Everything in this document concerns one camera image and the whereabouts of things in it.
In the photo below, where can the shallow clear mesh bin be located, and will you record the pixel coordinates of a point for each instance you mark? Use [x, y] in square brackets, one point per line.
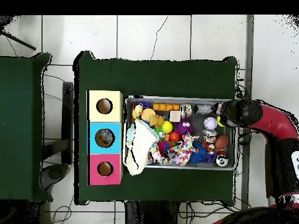
[128, 105]

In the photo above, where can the small yellow rubber duck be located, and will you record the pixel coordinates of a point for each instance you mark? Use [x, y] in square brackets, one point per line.
[137, 112]

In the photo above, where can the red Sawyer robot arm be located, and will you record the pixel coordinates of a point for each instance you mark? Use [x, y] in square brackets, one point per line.
[273, 123]

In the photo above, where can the small yellow ball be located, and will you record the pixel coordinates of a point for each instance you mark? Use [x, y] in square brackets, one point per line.
[167, 127]

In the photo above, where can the small orange ball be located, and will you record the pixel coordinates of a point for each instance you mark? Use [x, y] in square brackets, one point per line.
[174, 136]

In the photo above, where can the clear plastic blue label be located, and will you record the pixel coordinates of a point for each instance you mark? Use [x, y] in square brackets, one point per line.
[106, 136]

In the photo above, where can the orange foam duck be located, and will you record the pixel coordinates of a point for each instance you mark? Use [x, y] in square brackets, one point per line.
[149, 116]

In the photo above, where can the open-top silver can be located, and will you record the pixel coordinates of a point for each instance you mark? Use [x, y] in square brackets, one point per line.
[186, 110]

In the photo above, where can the white baseball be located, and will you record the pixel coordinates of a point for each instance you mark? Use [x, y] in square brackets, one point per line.
[210, 123]

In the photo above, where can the purple googly-eyed monster toy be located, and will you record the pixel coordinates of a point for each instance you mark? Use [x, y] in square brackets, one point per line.
[184, 127]

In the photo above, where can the wooden cube block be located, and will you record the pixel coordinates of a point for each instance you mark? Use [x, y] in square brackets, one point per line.
[174, 116]

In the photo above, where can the cream knit cloth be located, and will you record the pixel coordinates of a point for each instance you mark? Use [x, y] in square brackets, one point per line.
[140, 148]

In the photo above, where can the green cloth side table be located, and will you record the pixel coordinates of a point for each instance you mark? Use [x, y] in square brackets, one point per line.
[23, 135]

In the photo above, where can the orange toy brick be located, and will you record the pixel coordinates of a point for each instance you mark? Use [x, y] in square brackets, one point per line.
[167, 107]

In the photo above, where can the multicolour polka dot cloth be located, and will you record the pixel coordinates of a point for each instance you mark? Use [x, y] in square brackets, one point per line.
[183, 150]

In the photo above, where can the wooden box with three holes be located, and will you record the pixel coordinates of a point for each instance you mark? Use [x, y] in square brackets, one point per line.
[103, 127]

